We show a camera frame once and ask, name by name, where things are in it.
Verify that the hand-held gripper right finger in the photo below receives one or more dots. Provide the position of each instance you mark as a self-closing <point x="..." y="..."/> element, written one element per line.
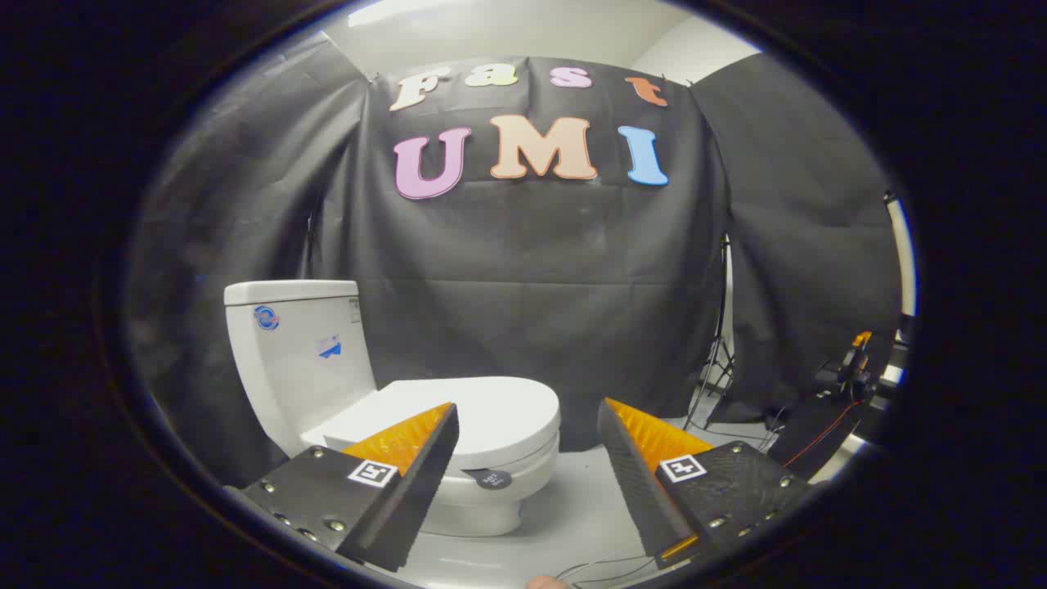
<point x="634" y="483"/>

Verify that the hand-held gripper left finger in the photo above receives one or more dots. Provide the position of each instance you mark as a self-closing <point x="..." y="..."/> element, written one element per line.
<point x="417" y="491"/>

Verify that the black round pull tab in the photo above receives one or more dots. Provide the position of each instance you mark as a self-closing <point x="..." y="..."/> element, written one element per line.
<point x="489" y="479"/>

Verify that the white toilet seat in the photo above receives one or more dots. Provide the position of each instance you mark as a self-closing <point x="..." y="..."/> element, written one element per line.
<point x="532" y="466"/>

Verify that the white toilet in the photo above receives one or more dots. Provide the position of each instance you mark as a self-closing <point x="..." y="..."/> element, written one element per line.
<point x="303" y="384"/>

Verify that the white toilet tank lid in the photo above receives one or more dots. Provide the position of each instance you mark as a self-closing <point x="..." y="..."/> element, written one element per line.
<point x="290" y="292"/>

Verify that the black tripod stand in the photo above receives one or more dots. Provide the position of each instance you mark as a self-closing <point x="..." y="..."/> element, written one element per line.
<point x="723" y="327"/>

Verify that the black backdrop cloth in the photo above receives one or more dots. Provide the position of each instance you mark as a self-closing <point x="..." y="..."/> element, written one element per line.
<point x="532" y="278"/>

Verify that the black orange hand-held device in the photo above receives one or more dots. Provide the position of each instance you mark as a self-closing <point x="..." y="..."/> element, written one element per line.
<point x="851" y="372"/>

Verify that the white light panel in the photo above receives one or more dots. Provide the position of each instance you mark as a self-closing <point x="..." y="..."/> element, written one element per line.
<point x="902" y="254"/>

